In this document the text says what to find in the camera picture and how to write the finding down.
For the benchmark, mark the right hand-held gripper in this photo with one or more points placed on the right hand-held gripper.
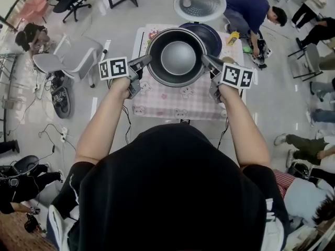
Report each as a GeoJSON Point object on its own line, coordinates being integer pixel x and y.
{"type": "Point", "coordinates": [236, 76]}

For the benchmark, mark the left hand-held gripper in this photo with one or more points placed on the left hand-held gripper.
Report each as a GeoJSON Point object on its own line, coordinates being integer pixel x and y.
{"type": "Point", "coordinates": [113, 68]}

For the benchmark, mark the dark grey pot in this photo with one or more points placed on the dark grey pot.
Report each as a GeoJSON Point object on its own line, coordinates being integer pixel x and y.
{"type": "Point", "coordinates": [178, 57]}

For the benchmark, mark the person's left forearm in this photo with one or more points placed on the person's left forearm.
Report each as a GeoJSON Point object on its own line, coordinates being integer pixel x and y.
{"type": "Point", "coordinates": [102, 124]}

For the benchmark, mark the person's right forearm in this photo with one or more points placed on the person's right forearm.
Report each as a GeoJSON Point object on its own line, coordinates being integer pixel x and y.
{"type": "Point", "coordinates": [246, 129]}

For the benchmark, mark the dark blue rice cooker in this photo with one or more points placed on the dark blue rice cooker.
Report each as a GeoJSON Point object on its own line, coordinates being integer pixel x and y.
{"type": "Point", "coordinates": [212, 40]}

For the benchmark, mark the potted purple flowers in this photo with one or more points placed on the potted purple flowers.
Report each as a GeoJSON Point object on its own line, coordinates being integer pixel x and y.
{"type": "Point", "coordinates": [153, 34]}

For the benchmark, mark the yellow oil bottle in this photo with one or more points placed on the yellow oil bottle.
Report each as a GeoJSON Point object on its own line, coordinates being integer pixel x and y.
{"type": "Point", "coordinates": [233, 39]}

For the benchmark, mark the pink checked tablecloth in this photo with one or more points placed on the pink checked tablecloth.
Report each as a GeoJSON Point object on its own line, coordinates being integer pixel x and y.
{"type": "Point", "coordinates": [167, 101]}

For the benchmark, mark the black gear bag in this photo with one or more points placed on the black gear bag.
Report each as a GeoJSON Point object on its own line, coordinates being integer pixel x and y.
{"type": "Point", "coordinates": [261, 51]}
{"type": "Point", "coordinates": [62, 108]}

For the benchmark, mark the white grey office chair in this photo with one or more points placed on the white grey office chair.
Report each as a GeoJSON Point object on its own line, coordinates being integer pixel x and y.
{"type": "Point", "coordinates": [83, 51]}

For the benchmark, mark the grey black-legged chair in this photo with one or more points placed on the grey black-legged chair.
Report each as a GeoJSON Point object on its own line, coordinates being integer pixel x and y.
{"type": "Point", "coordinates": [312, 56]}

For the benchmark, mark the white power strip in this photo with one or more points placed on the white power strip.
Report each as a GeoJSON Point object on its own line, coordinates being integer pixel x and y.
{"type": "Point", "coordinates": [64, 135]}

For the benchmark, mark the pink chair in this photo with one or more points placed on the pink chair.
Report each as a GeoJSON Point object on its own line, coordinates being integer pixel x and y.
{"type": "Point", "coordinates": [34, 8]}

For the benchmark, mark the person's black shirt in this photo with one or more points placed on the person's black shirt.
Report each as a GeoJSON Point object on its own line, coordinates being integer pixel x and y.
{"type": "Point", "coordinates": [170, 192]}

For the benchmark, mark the black round seat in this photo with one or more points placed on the black round seat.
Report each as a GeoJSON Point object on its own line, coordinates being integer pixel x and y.
{"type": "Point", "coordinates": [27, 163]}

